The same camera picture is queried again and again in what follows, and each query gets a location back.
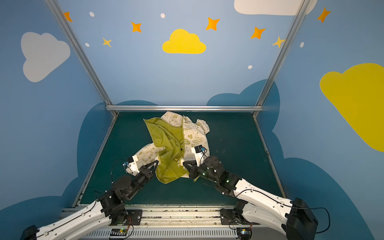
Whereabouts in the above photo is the white green printed jacket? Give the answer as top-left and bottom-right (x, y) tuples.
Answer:
(135, 112), (210, 184)

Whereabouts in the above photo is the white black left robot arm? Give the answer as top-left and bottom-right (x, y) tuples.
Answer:
(21, 160), (159, 240)

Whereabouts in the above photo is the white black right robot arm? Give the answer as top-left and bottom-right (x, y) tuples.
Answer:
(183, 156), (320, 240)

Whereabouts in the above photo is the left small circuit board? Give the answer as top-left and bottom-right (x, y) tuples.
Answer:
(109, 229), (129, 240)

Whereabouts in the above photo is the small circuit board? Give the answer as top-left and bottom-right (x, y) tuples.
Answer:
(109, 229), (129, 240)
(236, 228), (253, 240)

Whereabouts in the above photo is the right small circuit board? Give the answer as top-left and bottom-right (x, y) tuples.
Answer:
(236, 228), (253, 240)

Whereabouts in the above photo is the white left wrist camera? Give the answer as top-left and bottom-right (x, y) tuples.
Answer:
(123, 155), (143, 176)

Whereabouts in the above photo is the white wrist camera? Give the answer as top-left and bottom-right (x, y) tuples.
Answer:
(191, 145), (208, 167)
(123, 155), (143, 176)

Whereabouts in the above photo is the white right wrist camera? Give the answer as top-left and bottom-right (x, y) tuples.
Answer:
(191, 145), (208, 167)

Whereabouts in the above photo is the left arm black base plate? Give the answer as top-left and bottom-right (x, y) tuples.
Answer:
(118, 209), (143, 226)

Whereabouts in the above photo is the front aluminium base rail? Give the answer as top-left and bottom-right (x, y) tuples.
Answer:
(59, 204), (310, 240)

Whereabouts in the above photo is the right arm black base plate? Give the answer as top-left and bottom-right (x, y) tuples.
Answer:
(220, 208), (260, 225)

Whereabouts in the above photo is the rear horizontal aluminium frame bar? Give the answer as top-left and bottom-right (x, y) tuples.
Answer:
(106, 105), (264, 112)

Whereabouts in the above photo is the right table edge rail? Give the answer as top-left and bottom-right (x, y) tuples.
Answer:
(253, 113), (287, 198)

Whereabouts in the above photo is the right aluminium frame post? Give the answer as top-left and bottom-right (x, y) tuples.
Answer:
(253, 0), (312, 121)

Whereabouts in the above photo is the aluminium frame post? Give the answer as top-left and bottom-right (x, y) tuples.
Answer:
(253, 0), (312, 121)
(45, 0), (113, 107)

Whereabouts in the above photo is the left aluminium frame post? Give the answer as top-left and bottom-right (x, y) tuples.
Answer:
(45, 0), (113, 107)

